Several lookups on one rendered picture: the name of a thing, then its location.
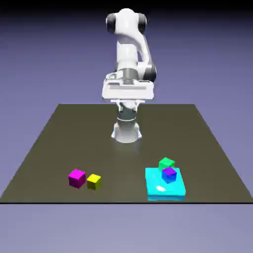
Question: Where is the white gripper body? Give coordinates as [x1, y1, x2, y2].
[101, 78, 155, 104]

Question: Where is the small green cube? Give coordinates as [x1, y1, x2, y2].
[158, 157, 176, 172]

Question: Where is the small blue cube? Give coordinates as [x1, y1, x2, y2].
[161, 167, 177, 185]

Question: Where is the small yellow cube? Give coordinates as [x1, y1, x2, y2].
[86, 173, 102, 191]

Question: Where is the small magenta cube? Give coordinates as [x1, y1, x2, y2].
[68, 168, 86, 189]

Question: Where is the large cyan box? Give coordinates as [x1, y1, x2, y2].
[145, 167, 187, 202]

